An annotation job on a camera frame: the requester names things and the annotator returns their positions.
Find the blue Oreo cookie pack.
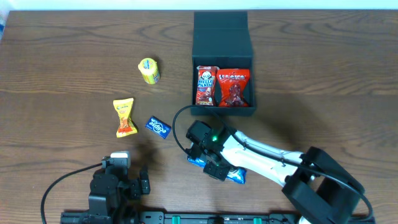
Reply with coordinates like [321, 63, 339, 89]
[187, 143, 246, 184]

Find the blue Eclipse mints tin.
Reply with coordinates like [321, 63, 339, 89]
[145, 116, 172, 139]

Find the red snack pouch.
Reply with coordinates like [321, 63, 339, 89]
[216, 68, 250, 107]

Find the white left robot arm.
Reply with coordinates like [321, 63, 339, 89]
[78, 166, 150, 224]

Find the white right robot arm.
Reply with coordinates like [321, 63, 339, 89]
[186, 120, 364, 223]

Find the yellow orange snack packet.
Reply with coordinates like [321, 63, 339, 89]
[113, 98, 137, 138]

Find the red Hello Panda box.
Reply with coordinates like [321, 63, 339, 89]
[195, 65, 219, 106]

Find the yellow Mentos gum bottle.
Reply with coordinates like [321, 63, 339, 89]
[138, 58, 160, 85]

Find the black open gift box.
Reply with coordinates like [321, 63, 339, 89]
[190, 11, 257, 116]

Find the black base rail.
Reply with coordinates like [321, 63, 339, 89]
[60, 210, 376, 224]

